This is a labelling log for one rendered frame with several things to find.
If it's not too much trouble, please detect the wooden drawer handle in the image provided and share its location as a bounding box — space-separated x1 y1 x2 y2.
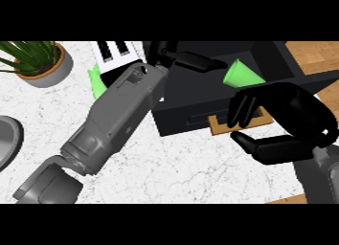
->
206 106 275 137

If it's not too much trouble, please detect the green plant in grey pot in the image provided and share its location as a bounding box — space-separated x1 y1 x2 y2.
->
0 40 74 89

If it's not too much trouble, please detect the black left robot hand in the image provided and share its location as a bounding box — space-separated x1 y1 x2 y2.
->
145 40 228 74

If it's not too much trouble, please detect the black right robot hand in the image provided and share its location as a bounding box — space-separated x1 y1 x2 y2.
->
225 81 339 167

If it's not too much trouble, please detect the black open drawer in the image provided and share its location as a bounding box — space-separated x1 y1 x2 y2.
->
142 40 339 138

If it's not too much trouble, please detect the grey round metal bowl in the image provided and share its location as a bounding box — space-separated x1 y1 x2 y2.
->
0 115 24 180

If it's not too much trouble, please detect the green flat object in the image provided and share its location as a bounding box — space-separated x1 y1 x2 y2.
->
85 62 108 100

